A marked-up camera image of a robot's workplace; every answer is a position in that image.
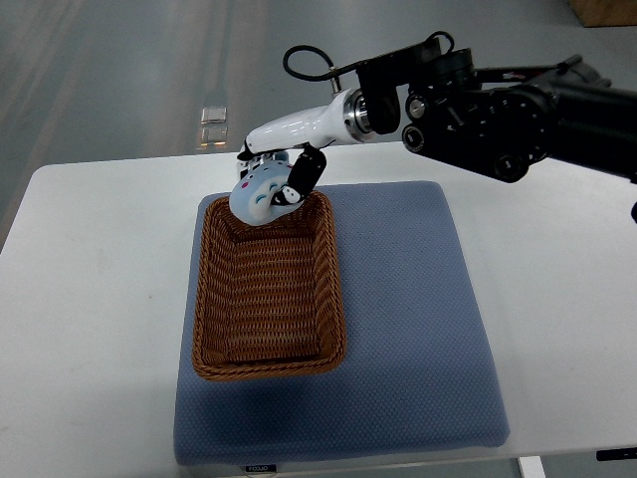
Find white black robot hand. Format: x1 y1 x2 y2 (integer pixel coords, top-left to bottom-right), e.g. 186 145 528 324
238 90 374 206

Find blue plush toy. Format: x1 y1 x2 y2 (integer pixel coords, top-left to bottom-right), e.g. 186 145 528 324
229 151 304 226

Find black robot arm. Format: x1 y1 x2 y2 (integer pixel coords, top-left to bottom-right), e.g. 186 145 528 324
345 40 636 183

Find brown wicker basket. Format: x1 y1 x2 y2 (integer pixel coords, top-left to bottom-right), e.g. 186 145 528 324
191 191 347 381

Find lower metal floor plate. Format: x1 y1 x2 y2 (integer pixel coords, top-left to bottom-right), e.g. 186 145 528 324
199 125 228 148

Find metal floor plate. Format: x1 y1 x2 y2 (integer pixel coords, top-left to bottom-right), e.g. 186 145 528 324
200 106 227 124
199 125 228 148

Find upper metal floor plate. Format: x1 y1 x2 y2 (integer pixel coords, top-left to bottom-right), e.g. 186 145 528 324
200 106 227 124

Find blue fabric mat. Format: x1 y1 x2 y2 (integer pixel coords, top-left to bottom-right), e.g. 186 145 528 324
173 181 509 465

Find white table leg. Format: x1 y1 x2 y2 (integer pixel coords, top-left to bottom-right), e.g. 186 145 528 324
518 456 546 478

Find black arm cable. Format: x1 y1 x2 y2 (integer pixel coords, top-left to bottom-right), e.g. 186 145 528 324
282 30 457 96

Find black bracket under table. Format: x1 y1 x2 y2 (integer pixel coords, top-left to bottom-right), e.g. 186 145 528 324
595 447 637 462

